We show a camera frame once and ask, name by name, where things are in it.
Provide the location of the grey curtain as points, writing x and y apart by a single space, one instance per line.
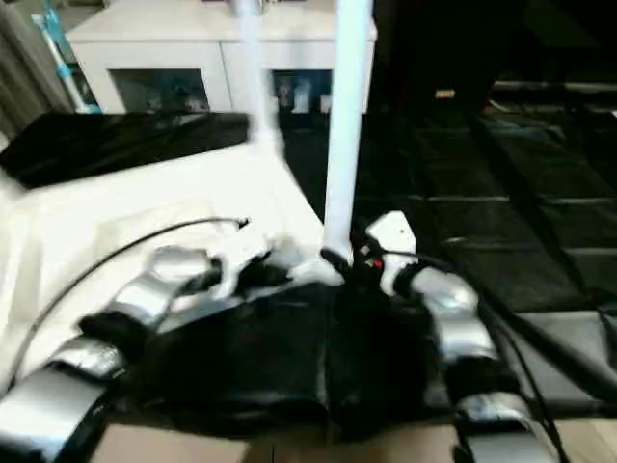
19 68

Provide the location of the white cabinet with glass doors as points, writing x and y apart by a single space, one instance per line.
164 43

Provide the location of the small white bottle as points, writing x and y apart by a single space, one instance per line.
301 96

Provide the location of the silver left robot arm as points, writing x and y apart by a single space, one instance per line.
106 338

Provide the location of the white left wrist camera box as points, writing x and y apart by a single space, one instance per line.
246 253

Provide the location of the white plastic table top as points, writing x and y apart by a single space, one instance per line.
116 212

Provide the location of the black mat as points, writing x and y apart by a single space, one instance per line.
521 212

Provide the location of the light blue plastic item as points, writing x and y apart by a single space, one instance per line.
66 58

